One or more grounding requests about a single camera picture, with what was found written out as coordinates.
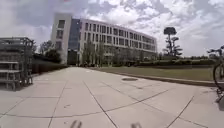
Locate manhole cover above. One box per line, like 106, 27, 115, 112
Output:
121, 77, 139, 82

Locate row of trees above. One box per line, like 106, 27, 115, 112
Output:
79, 41, 158, 67

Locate white building with window rows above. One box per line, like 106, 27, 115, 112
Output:
49, 13, 158, 66

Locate grey concrete slab plaza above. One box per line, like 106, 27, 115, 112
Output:
0, 66, 224, 128

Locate grass lawn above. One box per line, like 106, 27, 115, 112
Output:
96, 65, 216, 82

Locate tall tree with flat crown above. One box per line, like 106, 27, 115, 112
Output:
162, 26, 184, 58

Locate dark hedge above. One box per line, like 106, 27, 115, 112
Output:
31, 59, 69, 75

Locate long low hedge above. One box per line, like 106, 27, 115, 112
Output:
136, 58, 218, 70

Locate stacked metal barriers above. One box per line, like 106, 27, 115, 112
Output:
0, 37, 34, 92

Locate bicycle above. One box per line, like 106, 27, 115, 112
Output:
206, 45, 224, 103

